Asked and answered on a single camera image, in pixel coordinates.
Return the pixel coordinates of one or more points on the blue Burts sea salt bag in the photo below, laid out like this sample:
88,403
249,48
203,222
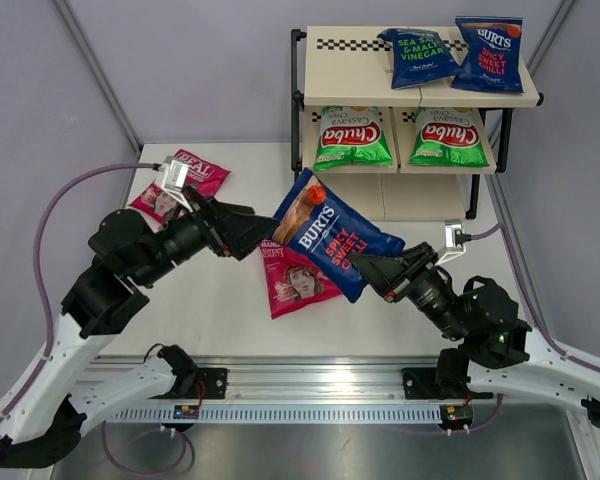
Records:
420,56

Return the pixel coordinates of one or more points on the white slotted cable duct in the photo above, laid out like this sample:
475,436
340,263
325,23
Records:
285,414

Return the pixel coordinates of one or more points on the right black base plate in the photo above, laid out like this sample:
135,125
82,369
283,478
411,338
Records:
420,383

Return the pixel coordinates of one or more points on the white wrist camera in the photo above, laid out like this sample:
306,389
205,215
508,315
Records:
454,242
172,177

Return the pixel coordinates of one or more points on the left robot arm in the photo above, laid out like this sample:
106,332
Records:
43,417

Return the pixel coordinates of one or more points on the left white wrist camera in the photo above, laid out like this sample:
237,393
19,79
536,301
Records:
172,177

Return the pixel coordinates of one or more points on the blue Burts chilli bag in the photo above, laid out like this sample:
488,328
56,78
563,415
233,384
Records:
314,222
491,64

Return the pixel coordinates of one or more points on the pink Real chips bag far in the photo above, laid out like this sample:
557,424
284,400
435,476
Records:
206,177

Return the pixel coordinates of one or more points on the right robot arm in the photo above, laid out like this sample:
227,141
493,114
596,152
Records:
495,352

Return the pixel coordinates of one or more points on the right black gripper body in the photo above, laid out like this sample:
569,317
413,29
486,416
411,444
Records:
406,276

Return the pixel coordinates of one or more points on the pink real chips bag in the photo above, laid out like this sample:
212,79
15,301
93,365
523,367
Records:
293,281
206,177

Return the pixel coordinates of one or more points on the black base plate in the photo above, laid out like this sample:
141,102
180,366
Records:
420,383
210,383

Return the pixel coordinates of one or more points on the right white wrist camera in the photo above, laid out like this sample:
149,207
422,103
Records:
454,242

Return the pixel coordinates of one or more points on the beige three-tier shelf rack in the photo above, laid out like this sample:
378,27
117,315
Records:
351,66

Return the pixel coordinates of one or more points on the aluminium mounting rail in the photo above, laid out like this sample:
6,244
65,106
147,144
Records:
305,385

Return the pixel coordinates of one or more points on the pink Real chips bag centre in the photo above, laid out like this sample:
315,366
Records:
293,281

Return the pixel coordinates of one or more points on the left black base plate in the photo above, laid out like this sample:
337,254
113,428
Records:
210,383

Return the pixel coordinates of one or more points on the green Chuba bag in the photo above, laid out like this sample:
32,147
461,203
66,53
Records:
351,135
447,137

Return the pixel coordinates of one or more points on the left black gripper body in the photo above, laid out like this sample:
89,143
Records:
212,226

